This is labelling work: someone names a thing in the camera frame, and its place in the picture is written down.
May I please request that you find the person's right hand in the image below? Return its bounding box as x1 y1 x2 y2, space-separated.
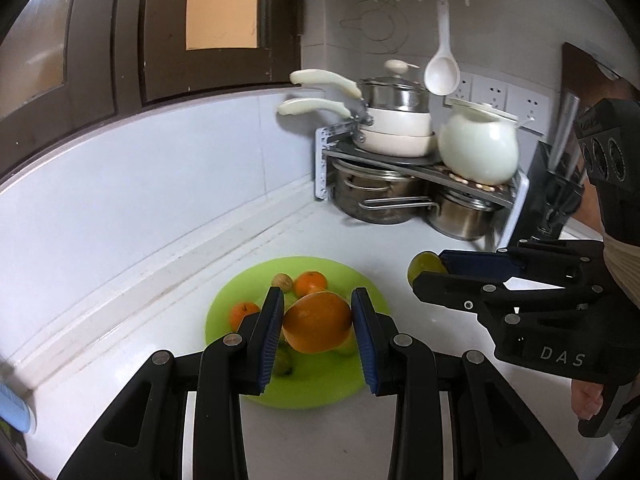
570 379 603 420

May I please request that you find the black knife block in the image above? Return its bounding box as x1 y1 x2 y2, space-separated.
527 84 589 241

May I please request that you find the large orange tangerine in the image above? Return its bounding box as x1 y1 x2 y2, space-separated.
282 290 352 354

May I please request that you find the white wall socket panel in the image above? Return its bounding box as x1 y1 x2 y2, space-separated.
444 72 552 136

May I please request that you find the white ladle spoon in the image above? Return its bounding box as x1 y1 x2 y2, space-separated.
424 0 461 96

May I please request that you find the steel pot with lid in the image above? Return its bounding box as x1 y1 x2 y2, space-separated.
360 58 428 113

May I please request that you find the small green persimmon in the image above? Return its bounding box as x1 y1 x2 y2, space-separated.
272 344 293 376

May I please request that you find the white cream saucepan lower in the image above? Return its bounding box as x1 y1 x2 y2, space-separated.
277 98 437 158

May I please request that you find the grey pot rack shelf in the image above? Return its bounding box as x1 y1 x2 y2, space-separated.
314 122 529 250

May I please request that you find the steel pot lower right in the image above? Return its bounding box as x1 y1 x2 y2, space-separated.
425 188 501 240

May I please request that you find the green apple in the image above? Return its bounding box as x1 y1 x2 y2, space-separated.
407 252 448 286

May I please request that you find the white ceramic kettle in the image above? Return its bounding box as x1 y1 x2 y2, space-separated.
436 99 532 185

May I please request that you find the large yellow-green pear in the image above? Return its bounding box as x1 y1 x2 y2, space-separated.
281 328 357 356

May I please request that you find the white blue pump bottle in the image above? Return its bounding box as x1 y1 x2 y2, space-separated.
0 382 37 434

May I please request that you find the small orange tangerine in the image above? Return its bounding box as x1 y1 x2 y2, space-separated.
293 271 329 298

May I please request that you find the steel pot lower left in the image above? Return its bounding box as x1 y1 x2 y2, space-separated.
333 159 440 224

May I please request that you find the dark wooden window frame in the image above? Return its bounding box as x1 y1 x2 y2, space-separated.
1 0 302 179

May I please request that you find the orange tangerine with stem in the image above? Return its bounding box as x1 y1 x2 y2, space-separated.
229 302 260 332

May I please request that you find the green plate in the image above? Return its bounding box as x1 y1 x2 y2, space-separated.
205 256 390 410

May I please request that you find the brown wooden cutting board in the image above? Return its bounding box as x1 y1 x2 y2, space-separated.
561 42 634 110

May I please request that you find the brown longan fruit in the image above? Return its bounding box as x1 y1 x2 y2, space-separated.
271 273 294 294

